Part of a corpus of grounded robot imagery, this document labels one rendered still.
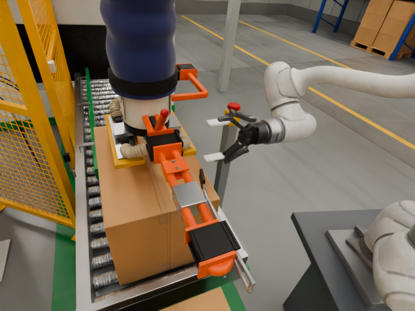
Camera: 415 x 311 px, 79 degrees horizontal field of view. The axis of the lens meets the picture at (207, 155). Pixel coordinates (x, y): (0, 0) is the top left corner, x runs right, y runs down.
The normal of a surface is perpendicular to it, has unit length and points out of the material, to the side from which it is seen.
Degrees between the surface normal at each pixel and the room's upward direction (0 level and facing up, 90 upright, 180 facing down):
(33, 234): 0
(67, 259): 0
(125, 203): 0
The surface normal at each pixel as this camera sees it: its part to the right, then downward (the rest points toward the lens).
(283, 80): -0.53, 0.00
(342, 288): 0.09, -0.78
